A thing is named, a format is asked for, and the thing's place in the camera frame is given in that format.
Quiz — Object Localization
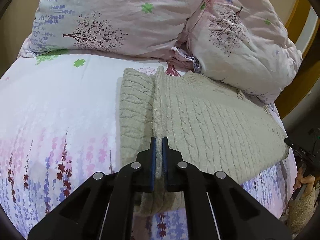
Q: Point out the yellow wooden bed frame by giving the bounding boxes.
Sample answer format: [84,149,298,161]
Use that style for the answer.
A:
[275,0,319,120]

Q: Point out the beige cable-knit sweater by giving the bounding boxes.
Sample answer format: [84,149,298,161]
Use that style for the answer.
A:
[117,65,291,217]

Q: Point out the white floral pillow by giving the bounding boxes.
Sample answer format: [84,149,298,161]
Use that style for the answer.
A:
[174,0,300,104]

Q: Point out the fuzzy beige sleeve forearm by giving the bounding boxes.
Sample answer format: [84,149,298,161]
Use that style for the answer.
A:
[287,187,318,235]

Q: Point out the pink floral quilt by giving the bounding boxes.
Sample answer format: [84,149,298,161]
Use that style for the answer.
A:
[20,0,204,63]

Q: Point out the person's right hand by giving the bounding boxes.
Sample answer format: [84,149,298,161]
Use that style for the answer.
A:
[293,166,315,197]

